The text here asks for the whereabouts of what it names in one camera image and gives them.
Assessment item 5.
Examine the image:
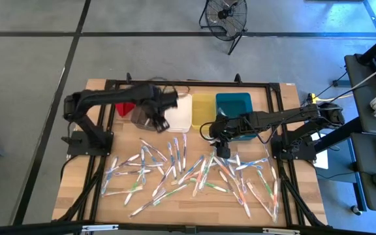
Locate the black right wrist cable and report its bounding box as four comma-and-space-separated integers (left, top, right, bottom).
199, 121, 215, 142

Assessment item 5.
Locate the black cable bundle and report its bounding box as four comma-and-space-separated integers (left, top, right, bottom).
277, 161, 326, 228
57, 155, 108, 223

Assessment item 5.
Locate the black gantry bar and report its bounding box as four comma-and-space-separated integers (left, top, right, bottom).
0, 219, 376, 235

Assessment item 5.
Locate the black floor cable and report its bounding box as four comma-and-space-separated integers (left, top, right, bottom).
300, 70, 349, 108

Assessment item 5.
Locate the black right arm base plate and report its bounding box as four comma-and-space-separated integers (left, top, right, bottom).
270, 133, 317, 161

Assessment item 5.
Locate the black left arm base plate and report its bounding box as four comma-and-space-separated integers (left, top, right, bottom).
61, 130, 114, 157

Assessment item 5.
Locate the teal plastic bin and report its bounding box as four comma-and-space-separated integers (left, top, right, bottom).
215, 92, 259, 142

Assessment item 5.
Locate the white paper sheet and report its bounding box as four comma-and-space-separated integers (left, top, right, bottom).
314, 132, 330, 170

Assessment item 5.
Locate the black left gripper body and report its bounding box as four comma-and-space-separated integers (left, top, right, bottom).
148, 84, 180, 114

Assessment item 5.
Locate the white plastic bin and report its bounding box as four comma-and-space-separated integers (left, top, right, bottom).
164, 93, 193, 134

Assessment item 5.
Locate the grey translucent bin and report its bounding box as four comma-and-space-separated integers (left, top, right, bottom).
129, 104, 163, 132

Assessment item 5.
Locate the small red bin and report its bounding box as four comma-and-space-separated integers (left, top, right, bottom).
115, 101, 136, 118

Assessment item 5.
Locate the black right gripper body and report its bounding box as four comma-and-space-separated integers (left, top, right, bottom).
208, 114, 243, 146

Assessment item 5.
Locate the black floor fan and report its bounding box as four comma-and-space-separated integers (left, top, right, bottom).
198, 0, 249, 56

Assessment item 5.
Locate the grey cable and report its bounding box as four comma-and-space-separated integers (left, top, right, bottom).
351, 57, 376, 93

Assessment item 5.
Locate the black desk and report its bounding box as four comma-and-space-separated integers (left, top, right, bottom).
343, 54, 376, 135
350, 132, 376, 213

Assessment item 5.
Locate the white toothbrush in clear wrapper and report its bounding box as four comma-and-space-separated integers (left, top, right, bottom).
264, 144, 277, 181

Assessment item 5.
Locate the yellow extension cable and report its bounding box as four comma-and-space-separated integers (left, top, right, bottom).
307, 93, 354, 105

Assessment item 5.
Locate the yellow plastic bin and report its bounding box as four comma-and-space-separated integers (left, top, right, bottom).
191, 93, 218, 131

